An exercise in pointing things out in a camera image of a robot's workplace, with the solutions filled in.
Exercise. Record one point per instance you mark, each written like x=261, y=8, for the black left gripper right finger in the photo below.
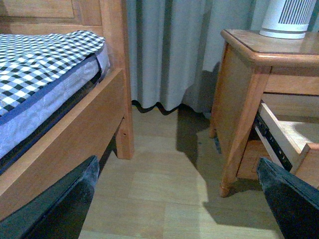
x=293, y=202

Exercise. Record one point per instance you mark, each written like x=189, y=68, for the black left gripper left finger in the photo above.
x=60, y=211

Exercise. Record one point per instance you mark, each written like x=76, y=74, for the wooden drawer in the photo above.
x=254, y=150
x=288, y=126

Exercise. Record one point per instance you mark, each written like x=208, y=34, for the blue quilted mattress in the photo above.
x=22, y=127

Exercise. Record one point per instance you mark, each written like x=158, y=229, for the wooden nightstand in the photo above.
x=252, y=65

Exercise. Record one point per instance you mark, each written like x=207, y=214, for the blue checkered bed sheet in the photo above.
x=30, y=62

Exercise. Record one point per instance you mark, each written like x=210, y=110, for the white ribbed air purifier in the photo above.
x=287, y=19

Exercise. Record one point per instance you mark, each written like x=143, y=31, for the grey-blue curtain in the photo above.
x=176, y=48

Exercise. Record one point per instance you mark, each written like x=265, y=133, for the wooden bed frame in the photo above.
x=104, y=114

